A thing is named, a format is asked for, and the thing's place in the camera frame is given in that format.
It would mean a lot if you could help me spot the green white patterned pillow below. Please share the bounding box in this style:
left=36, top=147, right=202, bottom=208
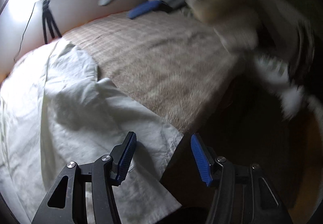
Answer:
left=252, top=54, right=322, bottom=123

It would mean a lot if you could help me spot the white shirt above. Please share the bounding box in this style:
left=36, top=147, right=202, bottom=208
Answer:
left=1, top=39, right=182, bottom=223

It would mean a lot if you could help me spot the beige checked bed blanket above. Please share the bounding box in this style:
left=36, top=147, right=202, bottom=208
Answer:
left=64, top=12, right=244, bottom=134

